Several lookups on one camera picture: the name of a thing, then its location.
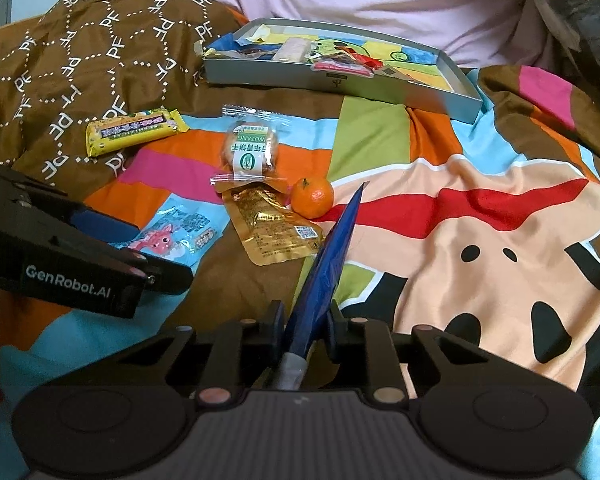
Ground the yellow snack bar packet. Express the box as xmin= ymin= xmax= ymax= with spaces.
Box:
xmin=85 ymin=108 xmax=190 ymax=157

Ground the beige rice cracker packet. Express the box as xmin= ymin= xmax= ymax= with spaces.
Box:
xmin=272 ymin=37 xmax=313 ymax=63

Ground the clear plastic bag of clothes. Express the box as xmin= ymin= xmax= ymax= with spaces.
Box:
xmin=512 ymin=0 xmax=600 ymax=68

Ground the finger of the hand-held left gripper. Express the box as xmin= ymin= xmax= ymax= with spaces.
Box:
xmin=120 ymin=246 xmax=194 ymax=297
xmin=71 ymin=205 xmax=142 ymax=249

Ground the brown printed blanket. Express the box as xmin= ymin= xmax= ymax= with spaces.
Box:
xmin=0 ymin=0 xmax=251 ymax=201

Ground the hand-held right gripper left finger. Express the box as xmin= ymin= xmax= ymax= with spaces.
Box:
xmin=134 ymin=300 xmax=286 ymax=406

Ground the gold foil snack packet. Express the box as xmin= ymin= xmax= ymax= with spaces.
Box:
xmin=215 ymin=182 xmax=325 ymax=266

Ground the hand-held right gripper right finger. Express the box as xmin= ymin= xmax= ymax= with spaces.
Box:
xmin=327 ymin=300 xmax=482 ymax=406

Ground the light blue snack packet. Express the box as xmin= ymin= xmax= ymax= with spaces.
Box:
xmin=112 ymin=195 xmax=226 ymax=268

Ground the long dark blue packet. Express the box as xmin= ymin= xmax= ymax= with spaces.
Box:
xmin=272 ymin=181 xmax=370 ymax=391

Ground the clear brown nut bar packet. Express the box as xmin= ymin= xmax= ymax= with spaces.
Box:
xmin=377 ymin=64 xmax=416 ymax=81

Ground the red snack packet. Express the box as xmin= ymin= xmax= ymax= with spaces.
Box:
xmin=312 ymin=50 xmax=381 ymax=78

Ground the colourful cartoon blanket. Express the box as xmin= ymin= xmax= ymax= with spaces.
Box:
xmin=0 ymin=65 xmax=600 ymax=480

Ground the grey shallow cardboard box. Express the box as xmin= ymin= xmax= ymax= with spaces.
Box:
xmin=200 ymin=17 xmax=483 ymax=126

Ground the clear round biscuit packet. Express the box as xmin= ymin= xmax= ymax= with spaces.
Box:
xmin=210 ymin=104 xmax=288 ymax=191

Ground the mandarin orange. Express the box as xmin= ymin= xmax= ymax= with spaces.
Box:
xmin=290 ymin=177 xmax=335 ymax=220

